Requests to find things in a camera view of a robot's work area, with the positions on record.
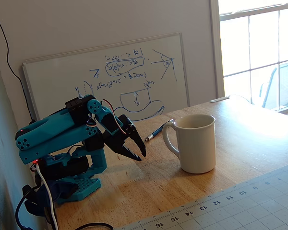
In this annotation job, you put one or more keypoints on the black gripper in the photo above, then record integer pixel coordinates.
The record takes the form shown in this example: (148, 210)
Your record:
(124, 142)

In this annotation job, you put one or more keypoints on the blue and black pen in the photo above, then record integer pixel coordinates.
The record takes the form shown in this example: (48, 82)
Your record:
(156, 133)

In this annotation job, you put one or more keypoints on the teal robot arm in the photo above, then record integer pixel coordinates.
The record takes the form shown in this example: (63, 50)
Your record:
(50, 124)

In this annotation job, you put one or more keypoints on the white ceramic mug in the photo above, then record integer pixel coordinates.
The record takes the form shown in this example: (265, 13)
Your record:
(196, 146)

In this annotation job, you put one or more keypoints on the dark blue table clamp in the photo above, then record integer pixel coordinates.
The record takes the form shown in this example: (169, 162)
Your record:
(60, 189)

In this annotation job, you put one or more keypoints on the whiteboard with blue writing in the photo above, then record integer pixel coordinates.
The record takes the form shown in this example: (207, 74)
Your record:
(62, 79)

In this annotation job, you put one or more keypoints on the small white flat strip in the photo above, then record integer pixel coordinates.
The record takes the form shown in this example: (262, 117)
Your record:
(219, 99)

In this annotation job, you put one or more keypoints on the grey gridded cutting mat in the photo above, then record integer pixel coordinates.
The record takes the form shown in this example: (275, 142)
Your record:
(254, 206)

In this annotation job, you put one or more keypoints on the white framed window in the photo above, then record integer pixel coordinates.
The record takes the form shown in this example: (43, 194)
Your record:
(254, 43)

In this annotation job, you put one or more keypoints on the outdoor patio chair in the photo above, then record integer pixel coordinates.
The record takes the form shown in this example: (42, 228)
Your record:
(285, 83)

